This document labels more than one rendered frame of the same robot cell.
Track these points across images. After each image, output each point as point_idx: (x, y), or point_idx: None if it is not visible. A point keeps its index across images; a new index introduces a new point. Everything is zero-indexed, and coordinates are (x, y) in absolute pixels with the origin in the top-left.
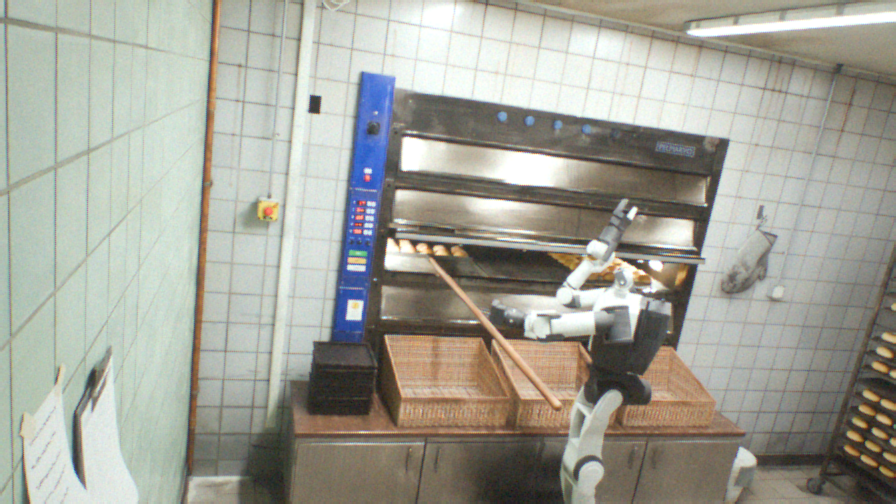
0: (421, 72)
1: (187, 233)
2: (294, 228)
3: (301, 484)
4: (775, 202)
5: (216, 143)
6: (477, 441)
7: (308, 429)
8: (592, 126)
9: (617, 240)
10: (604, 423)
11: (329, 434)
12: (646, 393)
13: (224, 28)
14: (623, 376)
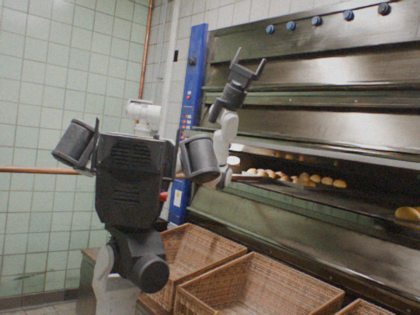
0: (221, 15)
1: (64, 112)
2: (163, 137)
3: (80, 290)
4: None
5: (144, 89)
6: (142, 312)
7: (88, 250)
8: (356, 10)
9: (226, 96)
10: (99, 287)
11: (89, 257)
12: (136, 269)
13: (152, 27)
14: (117, 230)
